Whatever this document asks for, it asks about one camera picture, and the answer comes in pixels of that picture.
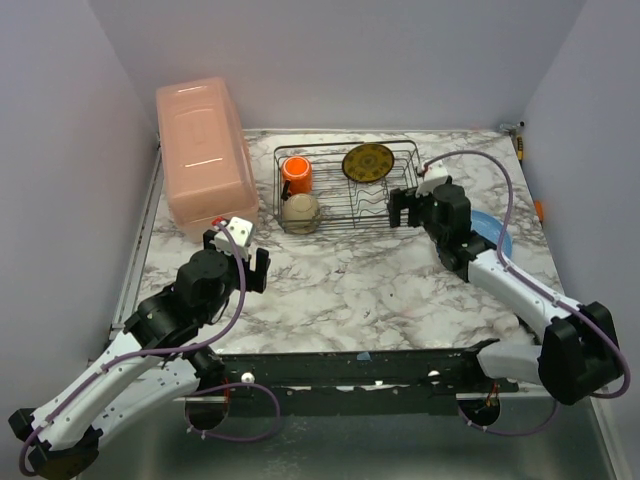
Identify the yellow patterned plate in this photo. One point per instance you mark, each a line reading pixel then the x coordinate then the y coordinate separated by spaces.
pixel 368 163

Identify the yellow tool at corner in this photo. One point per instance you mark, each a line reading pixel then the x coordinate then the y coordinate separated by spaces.
pixel 520 148

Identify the black wire dish rack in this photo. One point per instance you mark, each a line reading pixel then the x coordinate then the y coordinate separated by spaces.
pixel 345 204

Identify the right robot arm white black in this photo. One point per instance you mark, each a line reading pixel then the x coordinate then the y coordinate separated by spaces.
pixel 577 353

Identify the pink plastic storage box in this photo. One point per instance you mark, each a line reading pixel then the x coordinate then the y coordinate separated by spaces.
pixel 206 160

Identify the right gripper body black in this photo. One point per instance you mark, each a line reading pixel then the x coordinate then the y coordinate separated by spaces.
pixel 413 209

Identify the white plastic fitting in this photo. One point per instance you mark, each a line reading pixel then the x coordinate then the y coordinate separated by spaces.
pixel 506 324

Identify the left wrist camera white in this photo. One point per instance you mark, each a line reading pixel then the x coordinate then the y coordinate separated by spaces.
pixel 226 231

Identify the white ceramic bowl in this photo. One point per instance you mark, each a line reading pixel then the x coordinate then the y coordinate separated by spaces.
pixel 301 214

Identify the orange mug black handle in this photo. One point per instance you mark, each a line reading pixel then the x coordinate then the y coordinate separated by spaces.
pixel 296 173

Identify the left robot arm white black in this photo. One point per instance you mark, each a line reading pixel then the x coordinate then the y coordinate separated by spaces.
pixel 155 359

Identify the black mounting rail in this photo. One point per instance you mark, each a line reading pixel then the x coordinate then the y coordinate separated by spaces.
pixel 350 383

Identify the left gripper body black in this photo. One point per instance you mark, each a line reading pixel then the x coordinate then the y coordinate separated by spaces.
pixel 255 275

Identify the blue plate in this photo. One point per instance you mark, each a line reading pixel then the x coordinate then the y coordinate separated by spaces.
pixel 490 228

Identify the orange clamp on wall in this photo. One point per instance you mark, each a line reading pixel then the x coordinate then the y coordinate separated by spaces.
pixel 539 210

